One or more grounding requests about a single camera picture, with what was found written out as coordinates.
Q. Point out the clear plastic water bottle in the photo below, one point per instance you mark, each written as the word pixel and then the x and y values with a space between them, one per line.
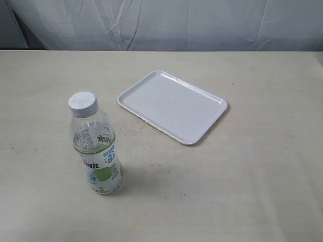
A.
pixel 93 138

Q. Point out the white rectangular plastic tray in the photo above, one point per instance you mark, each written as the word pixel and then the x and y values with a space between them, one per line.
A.
pixel 180 110

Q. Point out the white wrinkled backdrop curtain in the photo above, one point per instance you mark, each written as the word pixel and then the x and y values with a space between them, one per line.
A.
pixel 162 25

